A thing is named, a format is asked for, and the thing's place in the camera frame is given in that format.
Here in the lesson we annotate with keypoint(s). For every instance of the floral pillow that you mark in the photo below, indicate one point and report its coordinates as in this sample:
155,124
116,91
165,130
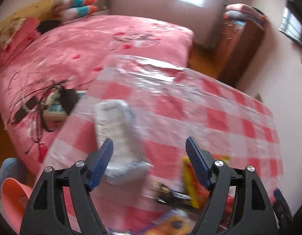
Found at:
9,31

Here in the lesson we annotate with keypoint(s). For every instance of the pink checkered plastic tablecloth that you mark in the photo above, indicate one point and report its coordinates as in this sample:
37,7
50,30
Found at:
169,104

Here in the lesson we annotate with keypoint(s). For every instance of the yellow wooden headboard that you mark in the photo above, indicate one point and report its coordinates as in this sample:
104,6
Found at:
40,10

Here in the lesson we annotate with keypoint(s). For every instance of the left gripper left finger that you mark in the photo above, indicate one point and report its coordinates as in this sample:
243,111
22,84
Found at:
46,213

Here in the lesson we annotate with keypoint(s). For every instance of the purple yellow snack packet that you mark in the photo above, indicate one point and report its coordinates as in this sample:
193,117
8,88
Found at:
174,222

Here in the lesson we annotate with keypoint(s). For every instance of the brown wooden cabinet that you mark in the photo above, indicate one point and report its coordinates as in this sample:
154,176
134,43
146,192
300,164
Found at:
236,47

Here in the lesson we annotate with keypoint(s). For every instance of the orange plastic trash bin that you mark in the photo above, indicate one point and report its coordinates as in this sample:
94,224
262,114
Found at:
14,196

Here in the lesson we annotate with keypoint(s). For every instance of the pink bed with heart blanket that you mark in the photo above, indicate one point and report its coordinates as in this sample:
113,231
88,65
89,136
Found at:
73,54

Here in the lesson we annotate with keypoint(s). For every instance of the folded blankets on cabinet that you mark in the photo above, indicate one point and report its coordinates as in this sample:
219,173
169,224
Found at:
244,12

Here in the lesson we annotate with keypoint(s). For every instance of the blue padded stool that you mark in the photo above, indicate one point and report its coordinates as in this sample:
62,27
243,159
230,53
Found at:
13,168

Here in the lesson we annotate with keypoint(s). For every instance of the white power strip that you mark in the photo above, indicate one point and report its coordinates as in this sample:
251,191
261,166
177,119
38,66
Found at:
52,110

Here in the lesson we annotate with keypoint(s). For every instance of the black power adapter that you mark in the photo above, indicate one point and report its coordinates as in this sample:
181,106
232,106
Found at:
68,99

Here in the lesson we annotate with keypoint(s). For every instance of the black smartphone on bed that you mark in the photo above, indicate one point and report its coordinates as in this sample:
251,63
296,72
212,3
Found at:
25,109

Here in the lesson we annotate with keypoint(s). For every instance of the black yellow snack bar wrapper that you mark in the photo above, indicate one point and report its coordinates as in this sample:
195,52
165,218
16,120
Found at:
167,196

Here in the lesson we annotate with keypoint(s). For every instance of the folded pink blanket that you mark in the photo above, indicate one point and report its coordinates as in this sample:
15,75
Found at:
26,35

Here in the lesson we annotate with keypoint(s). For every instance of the yellow red snack bag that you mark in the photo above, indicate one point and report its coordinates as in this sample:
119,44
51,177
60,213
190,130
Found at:
198,193

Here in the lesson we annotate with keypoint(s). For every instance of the striped colourful bolster pillow upper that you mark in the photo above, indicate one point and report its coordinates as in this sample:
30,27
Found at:
67,4

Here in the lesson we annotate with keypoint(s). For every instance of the small side window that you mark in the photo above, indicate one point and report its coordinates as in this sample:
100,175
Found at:
291,24

